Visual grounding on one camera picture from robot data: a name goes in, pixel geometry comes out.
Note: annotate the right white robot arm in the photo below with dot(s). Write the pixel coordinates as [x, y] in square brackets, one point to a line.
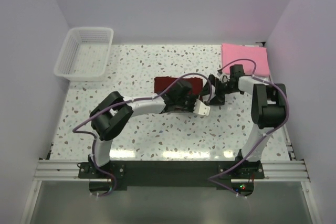
[269, 108]

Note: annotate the white plastic basket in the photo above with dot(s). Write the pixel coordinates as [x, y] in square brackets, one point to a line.
[84, 54]

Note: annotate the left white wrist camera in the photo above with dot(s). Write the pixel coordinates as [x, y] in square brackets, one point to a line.
[201, 109]

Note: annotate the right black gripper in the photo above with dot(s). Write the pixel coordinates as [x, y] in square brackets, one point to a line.
[218, 99]

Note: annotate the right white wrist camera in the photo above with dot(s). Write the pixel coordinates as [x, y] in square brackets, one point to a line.
[223, 77]

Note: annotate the dark red t shirt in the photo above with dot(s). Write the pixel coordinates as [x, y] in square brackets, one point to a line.
[168, 85]

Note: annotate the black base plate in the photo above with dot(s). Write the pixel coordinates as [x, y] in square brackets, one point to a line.
[119, 175]

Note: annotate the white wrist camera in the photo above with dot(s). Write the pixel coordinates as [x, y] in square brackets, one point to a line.
[201, 109]
[223, 77]

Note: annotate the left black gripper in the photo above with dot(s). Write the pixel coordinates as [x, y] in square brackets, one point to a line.
[193, 100]

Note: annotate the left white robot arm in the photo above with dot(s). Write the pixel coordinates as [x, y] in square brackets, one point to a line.
[113, 113]

